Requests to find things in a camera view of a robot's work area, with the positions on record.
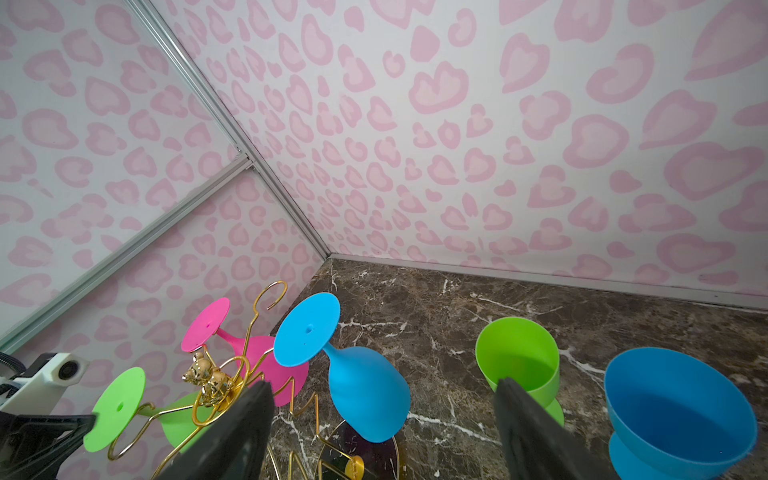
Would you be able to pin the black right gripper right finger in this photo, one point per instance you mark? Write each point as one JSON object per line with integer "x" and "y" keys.
{"x": 535, "y": 446}

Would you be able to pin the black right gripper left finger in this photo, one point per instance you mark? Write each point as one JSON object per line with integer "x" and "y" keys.
{"x": 234, "y": 446}

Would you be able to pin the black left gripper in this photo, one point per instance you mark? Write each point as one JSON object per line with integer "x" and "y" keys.
{"x": 35, "y": 446}

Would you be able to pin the green wine glass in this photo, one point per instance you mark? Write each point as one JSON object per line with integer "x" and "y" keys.
{"x": 522, "y": 350}
{"x": 121, "y": 402}

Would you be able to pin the magenta plastic wine glass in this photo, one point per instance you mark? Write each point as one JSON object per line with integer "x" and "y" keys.
{"x": 286, "y": 381}

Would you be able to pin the blue wine glass front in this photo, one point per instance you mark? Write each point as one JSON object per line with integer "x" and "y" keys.
{"x": 674, "y": 417}

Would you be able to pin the blue wine glass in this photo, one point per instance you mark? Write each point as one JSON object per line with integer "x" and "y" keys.
{"x": 366, "y": 389}
{"x": 674, "y": 417}

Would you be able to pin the blue wine glass back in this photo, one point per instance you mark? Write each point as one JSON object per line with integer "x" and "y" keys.
{"x": 366, "y": 389}

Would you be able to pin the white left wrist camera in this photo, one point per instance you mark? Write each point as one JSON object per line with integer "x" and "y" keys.
{"x": 37, "y": 390}

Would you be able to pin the gold wire glass rack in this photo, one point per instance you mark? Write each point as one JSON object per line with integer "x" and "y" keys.
{"x": 221, "y": 378}

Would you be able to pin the aluminium diagonal frame bar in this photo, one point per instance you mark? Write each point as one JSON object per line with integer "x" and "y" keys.
{"x": 15, "y": 338}

